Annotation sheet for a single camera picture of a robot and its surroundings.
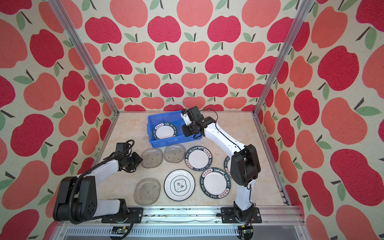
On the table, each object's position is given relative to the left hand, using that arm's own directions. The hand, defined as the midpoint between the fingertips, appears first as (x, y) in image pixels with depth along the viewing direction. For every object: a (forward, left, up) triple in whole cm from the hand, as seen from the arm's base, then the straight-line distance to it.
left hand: (144, 160), depth 92 cm
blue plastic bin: (+36, -16, +1) cm, 39 cm away
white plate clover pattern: (-15, -23, -2) cm, 27 cm away
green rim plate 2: (+2, -34, -3) cm, 35 cm away
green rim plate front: (-14, -43, -2) cm, 46 cm away
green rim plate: (+25, -10, -1) cm, 27 cm away
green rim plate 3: (-4, -52, -1) cm, 52 cm away
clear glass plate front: (-18, -5, -2) cm, 19 cm away
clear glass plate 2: (+3, -4, -3) cm, 5 cm away
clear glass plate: (+6, -19, -2) cm, 20 cm away
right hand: (+12, -28, +16) cm, 34 cm away
